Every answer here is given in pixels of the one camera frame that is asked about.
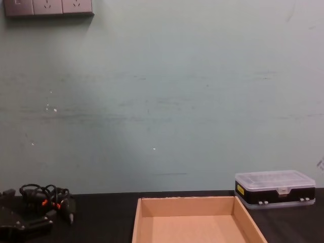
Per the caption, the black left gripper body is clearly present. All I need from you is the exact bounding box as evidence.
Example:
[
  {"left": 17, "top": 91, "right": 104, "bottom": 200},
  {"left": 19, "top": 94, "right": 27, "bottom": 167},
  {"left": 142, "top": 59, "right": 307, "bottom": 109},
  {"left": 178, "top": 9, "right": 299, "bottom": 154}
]
[{"left": 0, "top": 206, "right": 29, "bottom": 243}]

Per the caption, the black table cloth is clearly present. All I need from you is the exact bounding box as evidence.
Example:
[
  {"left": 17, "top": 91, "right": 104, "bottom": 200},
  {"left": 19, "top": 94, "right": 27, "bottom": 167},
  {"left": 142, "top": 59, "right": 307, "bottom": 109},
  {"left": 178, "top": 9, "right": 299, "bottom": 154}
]
[{"left": 0, "top": 187, "right": 324, "bottom": 243}]

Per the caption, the shallow brown cardboard tray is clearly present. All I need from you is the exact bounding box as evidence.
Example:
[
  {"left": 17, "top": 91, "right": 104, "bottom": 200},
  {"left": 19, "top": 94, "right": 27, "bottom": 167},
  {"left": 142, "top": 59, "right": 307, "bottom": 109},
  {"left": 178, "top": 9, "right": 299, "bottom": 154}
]
[{"left": 131, "top": 195, "right": 268, "bottom": 243}]

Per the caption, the clear plastic case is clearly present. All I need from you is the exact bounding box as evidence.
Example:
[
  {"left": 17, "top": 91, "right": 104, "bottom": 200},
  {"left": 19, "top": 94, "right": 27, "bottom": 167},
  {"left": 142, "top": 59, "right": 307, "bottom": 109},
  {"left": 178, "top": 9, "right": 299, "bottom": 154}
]
[{"left": 234, "top": 170, "right": 316, "bottom": 210}]

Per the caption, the grey wall switch panel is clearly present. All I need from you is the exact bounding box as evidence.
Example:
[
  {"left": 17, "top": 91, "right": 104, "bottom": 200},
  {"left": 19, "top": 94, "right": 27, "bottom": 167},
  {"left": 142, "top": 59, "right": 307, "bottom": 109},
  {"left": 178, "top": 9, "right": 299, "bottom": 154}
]
[{"left": 3, "top": 0, "right": 34, "bottom": 17}]

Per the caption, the grey wall socket panel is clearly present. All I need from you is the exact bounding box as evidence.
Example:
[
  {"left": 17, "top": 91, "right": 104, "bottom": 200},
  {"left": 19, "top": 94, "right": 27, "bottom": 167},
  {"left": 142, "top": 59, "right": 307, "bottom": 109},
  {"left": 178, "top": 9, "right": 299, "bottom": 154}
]
[
  {"left": 32, "top": 0, "right": 63, "bottom": 15},
  {"left": 62, "top": 0, "right": 93, "bottom": 14}
]

